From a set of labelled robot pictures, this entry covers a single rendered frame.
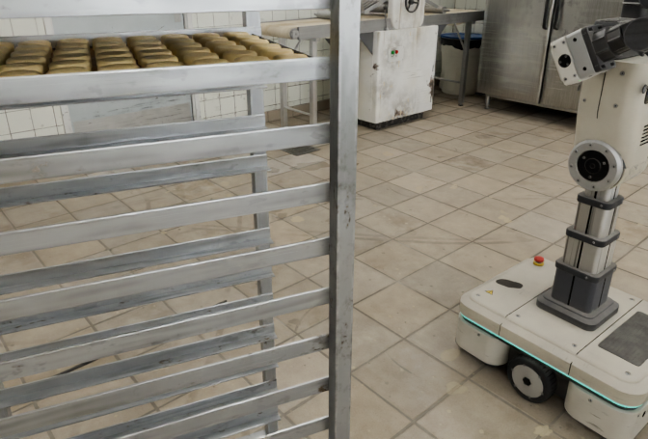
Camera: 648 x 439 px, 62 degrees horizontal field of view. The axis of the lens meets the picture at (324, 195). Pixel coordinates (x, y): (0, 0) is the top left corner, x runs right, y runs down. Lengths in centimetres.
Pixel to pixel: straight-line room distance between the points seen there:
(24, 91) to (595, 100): 147
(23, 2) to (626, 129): 150
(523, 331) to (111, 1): 163
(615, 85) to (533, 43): 375
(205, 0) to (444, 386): 165
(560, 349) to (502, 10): 413
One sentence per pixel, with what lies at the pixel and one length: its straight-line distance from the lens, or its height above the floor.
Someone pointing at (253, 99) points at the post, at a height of 110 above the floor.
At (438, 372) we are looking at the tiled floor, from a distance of 210.
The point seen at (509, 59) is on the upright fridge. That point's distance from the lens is 558.
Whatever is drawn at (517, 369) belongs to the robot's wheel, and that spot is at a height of 10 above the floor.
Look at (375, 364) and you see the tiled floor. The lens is 210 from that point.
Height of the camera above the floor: 136
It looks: 23 degrees down
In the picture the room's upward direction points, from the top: straight up
